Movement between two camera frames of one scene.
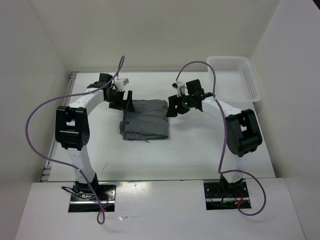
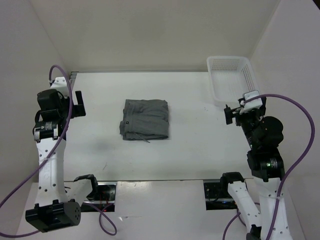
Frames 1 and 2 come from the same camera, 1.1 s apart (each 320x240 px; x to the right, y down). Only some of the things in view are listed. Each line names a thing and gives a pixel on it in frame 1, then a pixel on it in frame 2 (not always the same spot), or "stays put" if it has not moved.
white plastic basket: [235, 81] stays put
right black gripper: [173, 101] → [259, 111]
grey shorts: [149, 121] stays put
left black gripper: [126, 105] → [78, 110]
